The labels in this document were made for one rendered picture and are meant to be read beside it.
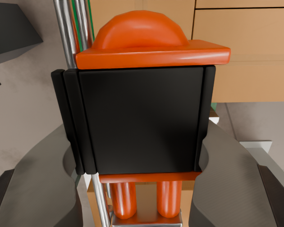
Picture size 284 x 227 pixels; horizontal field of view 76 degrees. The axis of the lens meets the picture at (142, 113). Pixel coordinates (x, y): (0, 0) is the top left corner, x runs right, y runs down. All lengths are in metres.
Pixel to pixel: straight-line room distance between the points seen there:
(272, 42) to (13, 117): 1.84
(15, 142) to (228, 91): 1.81
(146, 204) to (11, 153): 2.02
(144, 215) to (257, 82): 0.89
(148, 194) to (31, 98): 1.57
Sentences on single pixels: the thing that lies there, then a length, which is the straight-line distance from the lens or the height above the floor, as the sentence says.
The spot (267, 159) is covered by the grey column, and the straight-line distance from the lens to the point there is 1.92.
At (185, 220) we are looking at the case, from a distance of 0.79.
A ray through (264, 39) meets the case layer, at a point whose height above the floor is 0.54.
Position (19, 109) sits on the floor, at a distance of 1.82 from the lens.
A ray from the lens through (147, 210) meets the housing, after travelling 0.19.
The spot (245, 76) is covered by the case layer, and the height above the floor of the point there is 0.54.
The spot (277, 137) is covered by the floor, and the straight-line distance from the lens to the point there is 2.08.
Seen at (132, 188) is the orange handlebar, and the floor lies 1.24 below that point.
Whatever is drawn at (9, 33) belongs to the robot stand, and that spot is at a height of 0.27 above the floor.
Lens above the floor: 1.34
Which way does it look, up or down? 61 degrees down
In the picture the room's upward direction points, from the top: 180 degrees clockwise
